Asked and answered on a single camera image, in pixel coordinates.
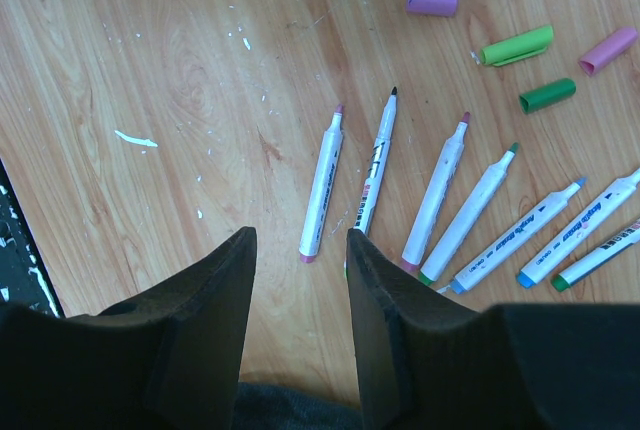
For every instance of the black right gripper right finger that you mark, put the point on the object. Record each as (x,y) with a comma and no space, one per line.
(426,362)

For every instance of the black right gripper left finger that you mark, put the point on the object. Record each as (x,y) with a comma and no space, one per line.
(167,358)

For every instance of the purple-pink pen cap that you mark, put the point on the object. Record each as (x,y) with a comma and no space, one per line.
(441,8)

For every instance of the light green cap marker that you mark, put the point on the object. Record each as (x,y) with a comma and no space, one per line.
(375,172)

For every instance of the pink cap marker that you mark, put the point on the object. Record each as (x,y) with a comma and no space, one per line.
(434,196)
(322,185)

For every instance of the lavender cap marker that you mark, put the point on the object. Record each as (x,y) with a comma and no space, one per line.
(512,239)

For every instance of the dark green cap marker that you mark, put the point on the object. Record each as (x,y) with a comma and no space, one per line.
(599,256)

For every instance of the light green pen cap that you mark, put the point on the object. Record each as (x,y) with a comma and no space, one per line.
(517,48)

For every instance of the pink pen cap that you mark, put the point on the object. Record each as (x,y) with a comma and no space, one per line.
(608,50)

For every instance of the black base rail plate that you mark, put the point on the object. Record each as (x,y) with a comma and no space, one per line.
(24,278)

